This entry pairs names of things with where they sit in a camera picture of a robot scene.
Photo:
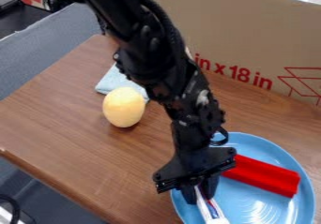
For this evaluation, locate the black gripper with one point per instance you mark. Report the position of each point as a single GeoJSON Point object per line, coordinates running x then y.
{"type": "Point", "coordinates": [200, 160]}

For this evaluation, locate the white toothpaste tube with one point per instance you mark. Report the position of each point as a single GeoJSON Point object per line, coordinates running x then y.
{"type": "Point", "coordinates": [210, 211]}

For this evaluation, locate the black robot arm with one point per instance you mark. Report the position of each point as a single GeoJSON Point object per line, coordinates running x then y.
{"type": "Point", "coordinates": [153, 59]}

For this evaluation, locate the blue plate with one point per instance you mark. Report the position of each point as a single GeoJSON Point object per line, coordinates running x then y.
{"type": "Point", "coordinates": [250, 205]}

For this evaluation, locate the light blue folded cloth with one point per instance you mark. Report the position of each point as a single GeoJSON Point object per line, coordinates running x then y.
{"type": "Point", "coordinates": [115, 80]}

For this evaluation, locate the red plastic block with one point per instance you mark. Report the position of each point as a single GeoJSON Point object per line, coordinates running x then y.
{"type": "Point", "coordinates": [265, 176]}

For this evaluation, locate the yellow lemon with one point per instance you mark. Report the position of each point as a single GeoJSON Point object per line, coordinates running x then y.
{"type": "Point", "coordinates": [123, 107]}

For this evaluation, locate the cardboard box with red print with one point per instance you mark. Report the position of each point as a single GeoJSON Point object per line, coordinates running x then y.
{"type": "Point", "coordinates": [260, 41]}

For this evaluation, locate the grey fabric partition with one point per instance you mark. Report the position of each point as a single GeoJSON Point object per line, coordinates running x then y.
{"type": "Point", "coordinates": [32, 49]}

